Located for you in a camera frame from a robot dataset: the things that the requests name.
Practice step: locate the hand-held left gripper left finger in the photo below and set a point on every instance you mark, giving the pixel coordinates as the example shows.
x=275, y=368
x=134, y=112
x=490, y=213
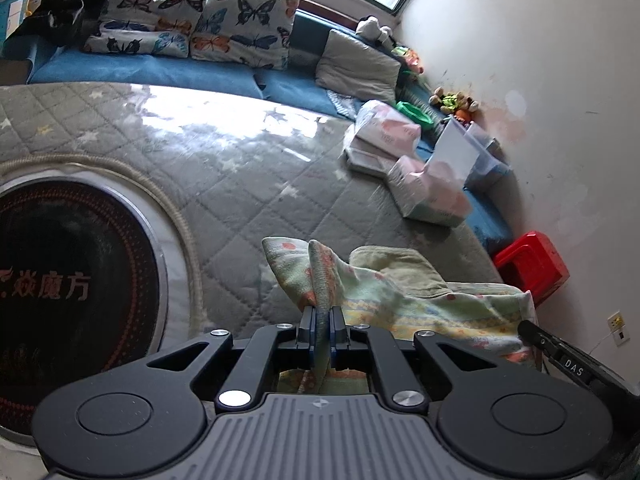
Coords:
x=309, y=332

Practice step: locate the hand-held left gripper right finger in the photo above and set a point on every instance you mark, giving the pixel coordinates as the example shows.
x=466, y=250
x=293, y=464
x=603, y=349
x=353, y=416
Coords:
x=338, y=332

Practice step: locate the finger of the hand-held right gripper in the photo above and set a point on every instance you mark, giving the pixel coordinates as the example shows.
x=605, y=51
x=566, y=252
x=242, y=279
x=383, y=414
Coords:
x=532, y=334

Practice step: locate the pastel patterned pajama top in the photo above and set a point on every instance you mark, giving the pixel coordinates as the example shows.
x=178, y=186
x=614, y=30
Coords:
x=400, y=290

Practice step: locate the red plastic stool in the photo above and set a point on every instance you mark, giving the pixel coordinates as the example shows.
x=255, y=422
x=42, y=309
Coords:
x=532, y=265

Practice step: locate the pink tissue pack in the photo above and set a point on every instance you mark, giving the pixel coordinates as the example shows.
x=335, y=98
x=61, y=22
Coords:
x=430, y=195
x=385, y=127

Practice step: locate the white flat device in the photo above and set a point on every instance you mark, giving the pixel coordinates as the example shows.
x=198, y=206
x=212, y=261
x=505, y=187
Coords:
x=370, y=162

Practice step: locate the clear plastic storage box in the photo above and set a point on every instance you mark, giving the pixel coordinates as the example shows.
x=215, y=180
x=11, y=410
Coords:
x=490, y=165

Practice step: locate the striped cloth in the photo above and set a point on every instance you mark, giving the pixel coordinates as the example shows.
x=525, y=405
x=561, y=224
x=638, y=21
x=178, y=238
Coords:
x=345, y=102

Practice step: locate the green bowl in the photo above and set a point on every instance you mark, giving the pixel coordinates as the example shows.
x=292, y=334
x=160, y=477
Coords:
x=415, y=112

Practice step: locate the small plush doll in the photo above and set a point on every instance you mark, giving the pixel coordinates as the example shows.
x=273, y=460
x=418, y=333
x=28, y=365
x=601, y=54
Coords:
x=455, y=102

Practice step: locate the black round induction cooktop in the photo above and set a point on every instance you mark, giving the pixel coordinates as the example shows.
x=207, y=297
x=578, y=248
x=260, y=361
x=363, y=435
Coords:
x=75, y=260

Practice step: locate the grey pillow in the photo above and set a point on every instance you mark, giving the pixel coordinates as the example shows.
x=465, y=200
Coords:
x=357, y=67

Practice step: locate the colourful plush toy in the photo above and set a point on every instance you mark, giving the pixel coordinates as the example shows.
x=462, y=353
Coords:
x=407, y=60

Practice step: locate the panda plush toy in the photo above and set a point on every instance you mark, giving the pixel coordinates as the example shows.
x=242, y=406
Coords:
x=372, y=30

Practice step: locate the blue sofa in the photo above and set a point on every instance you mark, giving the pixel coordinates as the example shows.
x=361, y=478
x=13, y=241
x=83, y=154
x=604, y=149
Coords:
x=150, y=67

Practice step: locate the butterfly print pillow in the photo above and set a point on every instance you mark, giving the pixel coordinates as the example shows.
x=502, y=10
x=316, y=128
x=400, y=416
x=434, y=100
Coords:
x=145, y=20
x=245, y=30

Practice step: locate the black bag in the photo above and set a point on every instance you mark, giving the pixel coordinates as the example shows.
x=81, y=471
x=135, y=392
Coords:
x=60, y=10

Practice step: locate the light blue cabinet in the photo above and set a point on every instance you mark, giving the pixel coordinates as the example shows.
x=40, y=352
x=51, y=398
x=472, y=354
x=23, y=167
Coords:
x=15, y=10

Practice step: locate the white wall socket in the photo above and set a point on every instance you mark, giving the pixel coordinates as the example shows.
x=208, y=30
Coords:
x=618, y=327

